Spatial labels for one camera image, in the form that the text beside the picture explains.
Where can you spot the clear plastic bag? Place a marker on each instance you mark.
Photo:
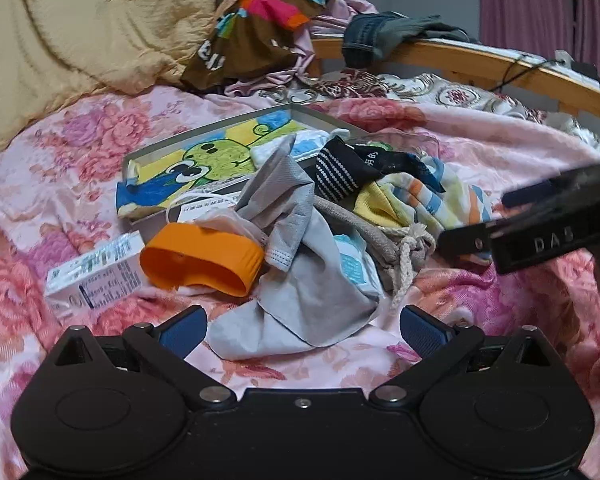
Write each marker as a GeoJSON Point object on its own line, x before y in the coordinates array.
{"type": "Point", "coordinates": [225, 222]}

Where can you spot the orange plastic cup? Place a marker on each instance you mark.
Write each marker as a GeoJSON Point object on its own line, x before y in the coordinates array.
{"type": "Point", "coordinates": [200, 260]}

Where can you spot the pink floral blanket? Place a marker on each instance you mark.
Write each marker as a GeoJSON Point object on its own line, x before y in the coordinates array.
{"type": "Point", "coordinates": [55, 160]}

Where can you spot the white carton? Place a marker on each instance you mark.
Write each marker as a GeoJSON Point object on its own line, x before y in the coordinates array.
{"type": "Point", "coordinates": [100, 275]}

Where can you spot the wooden bed rail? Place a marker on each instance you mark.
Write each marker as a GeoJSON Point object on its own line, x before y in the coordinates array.
{"type": "Point", "coordinates": [455, 57]}

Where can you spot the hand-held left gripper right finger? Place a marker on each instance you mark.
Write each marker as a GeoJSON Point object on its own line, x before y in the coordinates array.
{"type": "Point", "coordinates": [420, 330]}

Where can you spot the pink curtain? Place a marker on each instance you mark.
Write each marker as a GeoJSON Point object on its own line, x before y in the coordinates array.
{"type": "Point", "coordinates": [520, 0]}

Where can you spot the white blue packet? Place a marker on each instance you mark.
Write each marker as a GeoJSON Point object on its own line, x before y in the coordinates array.
{"type": "Point", "coordinates": [352, 265]}

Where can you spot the blue jeans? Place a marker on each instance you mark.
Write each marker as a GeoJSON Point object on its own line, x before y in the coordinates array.
{"type": "Point", "coordinates": [365, 35]}

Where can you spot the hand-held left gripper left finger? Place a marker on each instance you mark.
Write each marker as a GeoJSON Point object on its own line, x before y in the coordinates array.
{"type": "Point", "coordinates": [185, 330]}

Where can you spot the white blue small sock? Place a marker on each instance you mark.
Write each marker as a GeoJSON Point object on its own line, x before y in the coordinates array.
{"type": "Point", "coordinates": [305, 142]}

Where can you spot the patterned floral bedcover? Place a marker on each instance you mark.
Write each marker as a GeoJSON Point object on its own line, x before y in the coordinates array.
{"type": "Point", "coordinates": [430, 87]}

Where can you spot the yellow quilt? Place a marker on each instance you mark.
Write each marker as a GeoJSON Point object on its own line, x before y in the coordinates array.
{"type": "Point", "coordinates": [80, 20]}

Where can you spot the grey cloth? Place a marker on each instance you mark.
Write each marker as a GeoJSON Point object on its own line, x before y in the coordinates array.
{"type": "Point", "coordinates": [300, 300]}

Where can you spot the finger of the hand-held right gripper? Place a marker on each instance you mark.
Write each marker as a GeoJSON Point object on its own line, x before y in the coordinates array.
{"type": "Point", "coordinates": [530, 194]}
{"type": "Point", "coordinates": [462, 242]}

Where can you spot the brown colourful garment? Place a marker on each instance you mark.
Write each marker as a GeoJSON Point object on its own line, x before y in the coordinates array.
{"type": "Point", "coordinates": [250, 40]}

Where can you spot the striped colourful towel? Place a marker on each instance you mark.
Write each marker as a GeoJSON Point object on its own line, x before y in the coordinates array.
{"type": "Point", "coordinates": [405, 200]}

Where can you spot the white flat packet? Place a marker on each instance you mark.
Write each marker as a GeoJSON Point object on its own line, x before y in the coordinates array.
{"type": "Point", "coordinates": [205, 207]}

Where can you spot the black striped sock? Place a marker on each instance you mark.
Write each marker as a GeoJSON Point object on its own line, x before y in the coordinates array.
{"type": "Point", "coordinates": [340, 170]}

